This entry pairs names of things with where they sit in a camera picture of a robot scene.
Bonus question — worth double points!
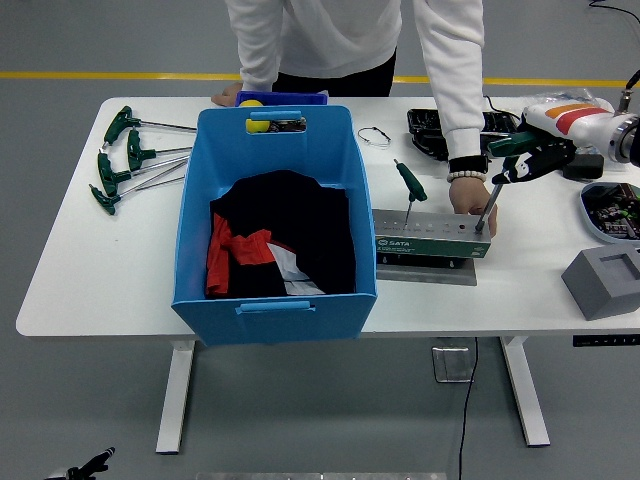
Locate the person's left hand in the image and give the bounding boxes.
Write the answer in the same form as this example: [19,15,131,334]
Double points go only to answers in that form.
[448,177,499,239]

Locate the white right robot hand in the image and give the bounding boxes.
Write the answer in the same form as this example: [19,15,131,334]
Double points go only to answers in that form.
[487,102,619,187]

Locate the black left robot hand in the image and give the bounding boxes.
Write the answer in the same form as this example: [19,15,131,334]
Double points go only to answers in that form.
[47,446,117,480]

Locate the person's right hand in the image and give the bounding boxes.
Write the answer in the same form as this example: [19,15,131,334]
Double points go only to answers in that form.
[211,82,245,108]

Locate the small green T-handle hex key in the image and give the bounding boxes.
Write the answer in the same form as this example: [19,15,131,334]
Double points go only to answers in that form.
[393,158,429,232]

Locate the large green T-handle hex key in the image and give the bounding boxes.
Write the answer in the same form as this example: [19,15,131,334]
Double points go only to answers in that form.
[474,130,539,235]

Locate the green and grey tool stand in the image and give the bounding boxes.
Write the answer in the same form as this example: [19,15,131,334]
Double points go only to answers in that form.
[373,208,492,287]

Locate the large blue plastic box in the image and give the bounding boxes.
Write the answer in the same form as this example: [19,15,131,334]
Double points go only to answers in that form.
[171,104,378,349]

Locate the clear bag of small parts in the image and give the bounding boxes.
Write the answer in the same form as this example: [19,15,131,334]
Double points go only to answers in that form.
[519,88,616,156]

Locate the yellow ball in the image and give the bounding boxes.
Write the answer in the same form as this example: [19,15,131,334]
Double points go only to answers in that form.
[238,99,274,135]

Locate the black power adapter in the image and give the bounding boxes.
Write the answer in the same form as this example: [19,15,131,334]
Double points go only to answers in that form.
[562,152,605,181]

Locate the small dark blue bin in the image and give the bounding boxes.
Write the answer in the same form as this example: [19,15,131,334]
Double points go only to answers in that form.
[234,90,330,108]

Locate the black plastic tray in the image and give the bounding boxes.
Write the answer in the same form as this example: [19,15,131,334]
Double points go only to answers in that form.
[407,108,522,162]

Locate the oval tray with parts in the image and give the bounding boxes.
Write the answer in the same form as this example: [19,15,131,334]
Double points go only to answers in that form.
[579,181,640,245]

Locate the white table leg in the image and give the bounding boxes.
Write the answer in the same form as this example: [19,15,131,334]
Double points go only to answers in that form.
[499,335,551,448]
[155,340,197,455]

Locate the person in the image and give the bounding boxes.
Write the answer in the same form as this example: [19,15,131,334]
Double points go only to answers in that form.
[211,0,499,239]

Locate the black and red clothing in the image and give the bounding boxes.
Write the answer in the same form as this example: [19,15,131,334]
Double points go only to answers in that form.
[204,169,357,300]

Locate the grey block with square recess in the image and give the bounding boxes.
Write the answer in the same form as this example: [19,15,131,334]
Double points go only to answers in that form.
[560,245,640,321]

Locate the metal floor plate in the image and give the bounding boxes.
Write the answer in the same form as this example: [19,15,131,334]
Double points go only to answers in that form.
[431,345,475,384]

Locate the black table control panel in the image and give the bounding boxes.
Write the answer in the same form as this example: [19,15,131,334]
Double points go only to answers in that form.
[572,334,640,347]

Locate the black power cord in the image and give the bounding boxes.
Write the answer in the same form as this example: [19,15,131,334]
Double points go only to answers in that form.
[483,95,524,124]

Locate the thin wire loop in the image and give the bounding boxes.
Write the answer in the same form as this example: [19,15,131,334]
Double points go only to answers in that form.
[357,126,393,150]

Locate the black cable on floor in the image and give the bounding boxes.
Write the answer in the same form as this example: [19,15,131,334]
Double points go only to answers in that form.
[587,0,640,24]

